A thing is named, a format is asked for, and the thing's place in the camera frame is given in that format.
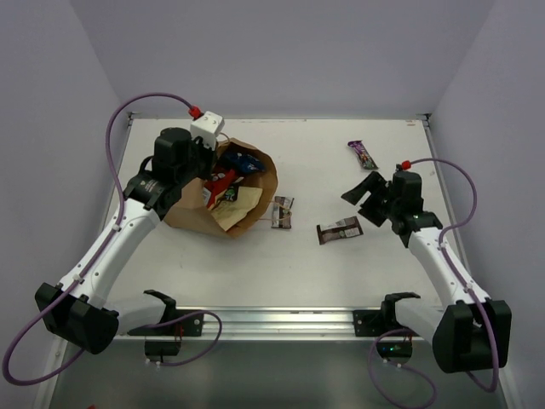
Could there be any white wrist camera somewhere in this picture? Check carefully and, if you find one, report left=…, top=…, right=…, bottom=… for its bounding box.
left=396, top=160, right=412, bottom=172
left=188, top=106, right=225, bottom=151

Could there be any brown paper bag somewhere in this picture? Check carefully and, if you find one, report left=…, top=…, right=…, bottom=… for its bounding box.
left=164, top=138, right=278, bottom=239

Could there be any blue snack bag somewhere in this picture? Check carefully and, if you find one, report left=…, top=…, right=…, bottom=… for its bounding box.
left=220, top=151, right=266, bottom=175

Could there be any cream snack packet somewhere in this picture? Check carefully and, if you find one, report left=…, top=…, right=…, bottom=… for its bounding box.
left=211, top=187, right=263, bottom=231

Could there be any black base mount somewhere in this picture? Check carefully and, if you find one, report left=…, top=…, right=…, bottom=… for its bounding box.
left=128, top=314, right=204, bottom=361
left=353, top=309, right=417, bottom=365

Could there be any red snack packet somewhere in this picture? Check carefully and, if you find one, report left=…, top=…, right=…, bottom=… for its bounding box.
left=202, top=167, right=237, bottom=209

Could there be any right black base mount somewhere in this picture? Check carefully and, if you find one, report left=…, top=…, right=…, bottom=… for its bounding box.
left=353, top=309, right=417, bottom=365

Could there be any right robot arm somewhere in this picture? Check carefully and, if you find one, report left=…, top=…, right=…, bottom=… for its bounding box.
left=341, top=170, right=512, bottom=373

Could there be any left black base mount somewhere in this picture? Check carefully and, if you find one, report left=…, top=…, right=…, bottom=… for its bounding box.
left=128, top=314, right=204, bottom=361

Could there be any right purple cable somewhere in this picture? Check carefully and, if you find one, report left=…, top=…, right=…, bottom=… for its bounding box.
left=368, top=157, right=500, bottom=406

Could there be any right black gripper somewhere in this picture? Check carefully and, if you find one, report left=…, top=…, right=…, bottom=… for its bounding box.
left=341, top=170, right=399, bottom=226

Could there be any brown M&M's packet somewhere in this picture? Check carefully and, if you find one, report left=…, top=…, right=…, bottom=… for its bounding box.
left=271, top=196, right=295, bottom=230
left=316, top=216, right=364, bottom=245

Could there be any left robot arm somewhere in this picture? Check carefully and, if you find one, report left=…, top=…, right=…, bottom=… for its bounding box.
left=35, top=124, right=220, bottom=354

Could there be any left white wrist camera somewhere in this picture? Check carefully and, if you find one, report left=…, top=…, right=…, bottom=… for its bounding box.
left=188, top=106, right=225, bottom=151

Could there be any purple candy packet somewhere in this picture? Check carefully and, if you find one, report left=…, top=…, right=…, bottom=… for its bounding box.
left=347, top=141, right=379, bottom=170

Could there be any purple M&M's packet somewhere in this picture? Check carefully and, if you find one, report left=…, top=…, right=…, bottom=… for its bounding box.
left=222, top=185, right=239, bottom=202

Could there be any purple cable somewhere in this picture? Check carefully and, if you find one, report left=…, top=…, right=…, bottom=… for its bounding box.
left=2, top=91, right=200, bottom=384
left=368, top=157, right=500, bottom=406

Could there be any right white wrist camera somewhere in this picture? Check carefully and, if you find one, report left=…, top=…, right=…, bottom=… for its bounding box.
left=396, top=160, right=412, bottom=172

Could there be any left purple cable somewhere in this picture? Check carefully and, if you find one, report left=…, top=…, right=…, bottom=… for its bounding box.
left=2, top=91, right=200, bottom=384

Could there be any aluminium mounting rail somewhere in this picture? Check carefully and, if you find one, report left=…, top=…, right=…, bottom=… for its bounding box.
left=83, top=308, right=395, bottom=343

